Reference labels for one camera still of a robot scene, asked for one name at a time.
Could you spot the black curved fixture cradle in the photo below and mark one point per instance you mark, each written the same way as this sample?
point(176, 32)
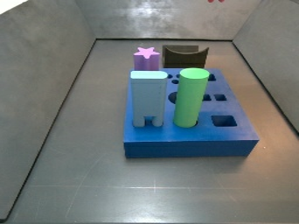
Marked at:
point(181, 56)

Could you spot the light blue two-leg peg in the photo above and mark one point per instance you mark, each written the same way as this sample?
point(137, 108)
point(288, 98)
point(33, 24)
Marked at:
point(148, 86)

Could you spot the green cylinder peg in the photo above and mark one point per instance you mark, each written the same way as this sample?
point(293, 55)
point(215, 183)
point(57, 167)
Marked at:
point(192, 83)

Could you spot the purple star peg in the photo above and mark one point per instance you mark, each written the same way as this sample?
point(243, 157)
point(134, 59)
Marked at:
point(145, 59)

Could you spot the blue block with shaped holes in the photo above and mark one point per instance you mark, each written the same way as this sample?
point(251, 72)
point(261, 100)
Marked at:
point(223, 132)

